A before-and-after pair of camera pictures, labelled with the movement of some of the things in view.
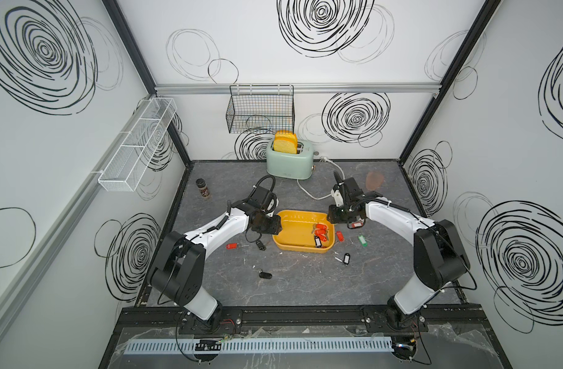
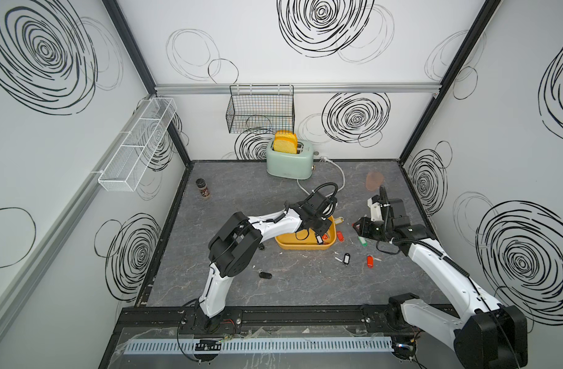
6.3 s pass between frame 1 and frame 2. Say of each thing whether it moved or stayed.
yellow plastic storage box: stayed
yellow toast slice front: stayed
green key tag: stayed
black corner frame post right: stayed
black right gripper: moved
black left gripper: moved
